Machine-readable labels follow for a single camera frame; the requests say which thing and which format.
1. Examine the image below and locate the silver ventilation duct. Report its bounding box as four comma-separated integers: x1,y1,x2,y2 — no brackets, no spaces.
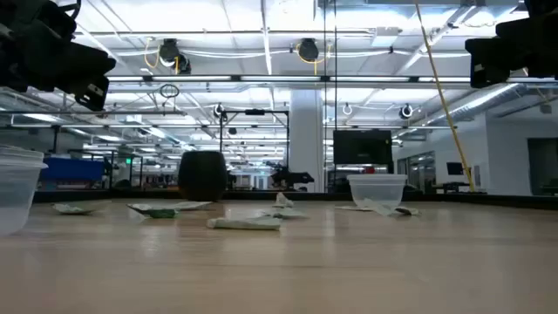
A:
425,82,531,128

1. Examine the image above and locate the large black monitor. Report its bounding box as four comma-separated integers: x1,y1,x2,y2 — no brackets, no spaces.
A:
332,129,394,167

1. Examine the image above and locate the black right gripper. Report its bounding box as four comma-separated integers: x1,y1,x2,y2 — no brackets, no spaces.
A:
465,0,558,89

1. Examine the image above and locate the large white sauce packet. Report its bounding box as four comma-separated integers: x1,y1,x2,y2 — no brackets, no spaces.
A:
206,216,282,231

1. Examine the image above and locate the black table frame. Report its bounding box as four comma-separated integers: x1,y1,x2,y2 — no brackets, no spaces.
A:
32,188,558,211

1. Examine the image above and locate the black metal gantry frame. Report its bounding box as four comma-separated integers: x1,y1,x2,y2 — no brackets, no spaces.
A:
219,109,290,193

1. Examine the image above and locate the black left camera cable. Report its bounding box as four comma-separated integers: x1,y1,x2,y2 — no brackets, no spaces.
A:
56,0,83,21

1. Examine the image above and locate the clear plastic deli container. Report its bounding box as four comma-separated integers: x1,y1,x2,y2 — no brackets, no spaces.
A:
0,146,49,237
347,174,408,208

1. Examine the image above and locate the long ceiling light bar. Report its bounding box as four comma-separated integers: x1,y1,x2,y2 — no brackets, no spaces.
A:
105,74,558,85

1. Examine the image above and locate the dark glass door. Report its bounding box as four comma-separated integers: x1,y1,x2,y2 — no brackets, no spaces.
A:
527,137,558,196

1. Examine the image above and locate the white building pillar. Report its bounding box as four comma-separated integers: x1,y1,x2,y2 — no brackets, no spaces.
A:
289,88,326,194

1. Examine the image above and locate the large blue bin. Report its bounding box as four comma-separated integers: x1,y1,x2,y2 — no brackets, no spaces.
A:
40,157,106,182

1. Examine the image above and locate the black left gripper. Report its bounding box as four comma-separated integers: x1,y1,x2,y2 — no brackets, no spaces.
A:
0,0,117,113

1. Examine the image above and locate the dark green ceramic cup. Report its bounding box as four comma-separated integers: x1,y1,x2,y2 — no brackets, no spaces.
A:
177,150,228,202

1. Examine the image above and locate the yellow hanging cable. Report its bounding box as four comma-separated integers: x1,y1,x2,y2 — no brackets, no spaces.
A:
412,0,477,194

